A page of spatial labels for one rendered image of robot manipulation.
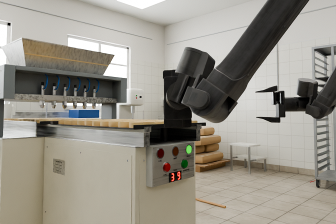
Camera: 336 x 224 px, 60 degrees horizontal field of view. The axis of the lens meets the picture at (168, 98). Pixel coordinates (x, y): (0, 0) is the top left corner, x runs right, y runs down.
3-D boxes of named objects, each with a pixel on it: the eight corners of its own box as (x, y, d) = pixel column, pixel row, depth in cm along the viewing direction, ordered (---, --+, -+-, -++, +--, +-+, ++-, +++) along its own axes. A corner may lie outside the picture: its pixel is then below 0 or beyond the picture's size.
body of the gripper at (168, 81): (164, 119, 70) (164, 120, 63) (163, 77, 71) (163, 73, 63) (191, 119, 70) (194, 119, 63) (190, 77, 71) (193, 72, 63)
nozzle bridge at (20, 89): (-21, 134, 153) (-19, 70, 155) (97, 129, 206) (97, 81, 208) (1, 138, 131) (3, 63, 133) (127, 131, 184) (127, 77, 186)
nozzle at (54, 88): (49, 108, 155) (50, 74, 156) (55, 108, 157) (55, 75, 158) (55, 108, 151) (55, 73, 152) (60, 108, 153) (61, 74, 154)
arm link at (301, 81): (319, 118, 104) (330, 112, 109) (324, 87, 100) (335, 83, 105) (288, 109, 113) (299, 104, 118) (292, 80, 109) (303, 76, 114)
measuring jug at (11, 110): (11, 119, 382) (12, 103, 383) (-2, 119, 384) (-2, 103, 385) (18, 118, 397) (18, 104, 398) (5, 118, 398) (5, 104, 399)
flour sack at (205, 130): (170, 134, 541) (170, 126, 542) (183, 133, 574) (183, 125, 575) (204, 136, 497) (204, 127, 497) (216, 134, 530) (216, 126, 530)
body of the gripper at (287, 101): (273, 92, 116) (291, 91, 116) (273, 117, 116) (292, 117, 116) (279, 90, 110) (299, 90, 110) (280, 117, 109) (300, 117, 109)
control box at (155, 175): (145, 186, 101) (145, 145, 102) (188, 175, 119) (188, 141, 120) (152, 187, 99) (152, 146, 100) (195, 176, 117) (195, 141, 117)
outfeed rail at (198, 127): (12, 126, 253) (12, 118, 254) (15, 126, 256) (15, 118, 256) (197, 141, 118) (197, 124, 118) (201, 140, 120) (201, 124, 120)
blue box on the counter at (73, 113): (78, 118, 458) (78, 109, 459) (68, 117, 478) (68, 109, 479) (99, 117, 488) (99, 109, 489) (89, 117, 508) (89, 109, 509)
